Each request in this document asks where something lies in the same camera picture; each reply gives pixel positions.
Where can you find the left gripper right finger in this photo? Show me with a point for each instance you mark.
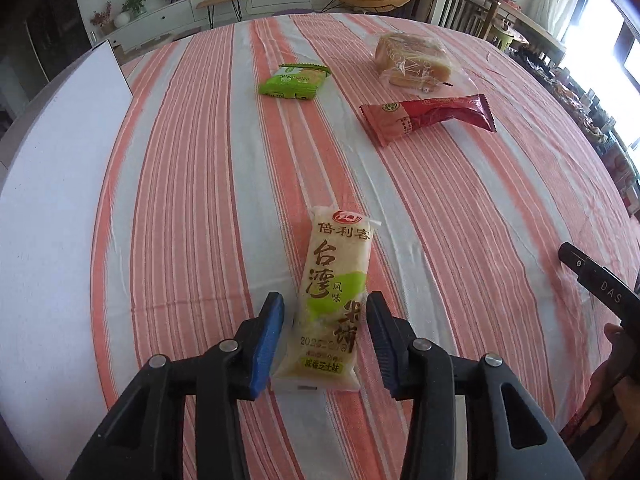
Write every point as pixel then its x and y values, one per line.
pixel 507 435

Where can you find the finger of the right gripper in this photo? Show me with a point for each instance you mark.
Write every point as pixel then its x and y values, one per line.
pixel 601 282

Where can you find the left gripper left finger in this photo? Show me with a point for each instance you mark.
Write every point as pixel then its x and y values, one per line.
pixel 141 436

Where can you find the rice cracker pack beige green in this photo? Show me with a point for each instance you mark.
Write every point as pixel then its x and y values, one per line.
pixel 322 344

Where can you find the red snack packet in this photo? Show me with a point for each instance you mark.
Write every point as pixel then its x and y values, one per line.
pixel 392 121

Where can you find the bagged sliced bread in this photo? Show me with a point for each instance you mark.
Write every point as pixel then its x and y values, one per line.
pixel 414 62

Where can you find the green snack packet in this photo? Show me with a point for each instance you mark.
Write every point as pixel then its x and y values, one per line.
pixel 300 81

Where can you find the person's right hand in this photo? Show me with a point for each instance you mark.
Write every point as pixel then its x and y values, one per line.
pixel 626 393

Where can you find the striped orange white tablecloth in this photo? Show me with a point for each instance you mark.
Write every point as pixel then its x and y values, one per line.
pixel 206 200

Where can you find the white cardboard box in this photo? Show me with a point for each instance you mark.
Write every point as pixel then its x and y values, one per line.
pixel 51 398

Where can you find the dark wooden chair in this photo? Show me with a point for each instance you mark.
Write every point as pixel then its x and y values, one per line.
pixel 472 17

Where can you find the red flower arrangement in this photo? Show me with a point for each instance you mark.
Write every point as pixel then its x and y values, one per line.
pixel 102 20

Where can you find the white TV cabinet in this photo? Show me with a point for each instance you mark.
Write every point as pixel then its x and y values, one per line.
pixel 177 17

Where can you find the green plant white vase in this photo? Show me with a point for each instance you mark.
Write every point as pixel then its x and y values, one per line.
pixel 130 10

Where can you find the wooden stool hairpin legs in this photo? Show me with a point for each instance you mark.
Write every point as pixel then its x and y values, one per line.
pixel 210 6

